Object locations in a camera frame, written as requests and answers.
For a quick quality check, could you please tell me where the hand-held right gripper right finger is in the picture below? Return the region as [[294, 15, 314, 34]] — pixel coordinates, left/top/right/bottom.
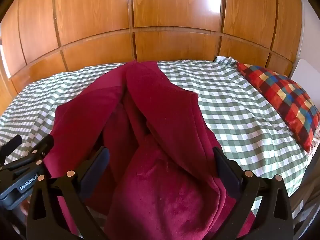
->
[[212, 147, 294, 240]]

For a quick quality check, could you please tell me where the wooden wardrobe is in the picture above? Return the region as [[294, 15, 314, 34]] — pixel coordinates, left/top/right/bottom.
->
[[0, 0, 304, 105]]

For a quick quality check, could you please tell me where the white headboard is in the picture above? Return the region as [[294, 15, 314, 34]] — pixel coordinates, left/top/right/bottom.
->
[[290, 59, 320, 85]]

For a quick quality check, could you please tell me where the dark red fleece garment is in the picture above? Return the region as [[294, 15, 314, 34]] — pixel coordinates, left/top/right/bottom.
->
[[44, 60, 255, 240]]

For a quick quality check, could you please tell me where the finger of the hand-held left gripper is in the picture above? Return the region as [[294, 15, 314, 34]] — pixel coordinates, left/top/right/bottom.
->
[[0, 134, 23, 167], [5, 135, 55, 179]]

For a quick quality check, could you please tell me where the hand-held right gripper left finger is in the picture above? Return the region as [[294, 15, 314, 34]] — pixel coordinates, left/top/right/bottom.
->
[[27, 146, 110, 240]]

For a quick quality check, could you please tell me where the red plaid pillow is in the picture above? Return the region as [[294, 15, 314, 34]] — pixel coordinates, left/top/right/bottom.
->
[[236, 62, 320, 153]]

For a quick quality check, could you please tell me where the green white checkered bed sheet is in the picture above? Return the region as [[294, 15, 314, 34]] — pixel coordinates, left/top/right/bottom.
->
[[0, 56, 313, 233]]

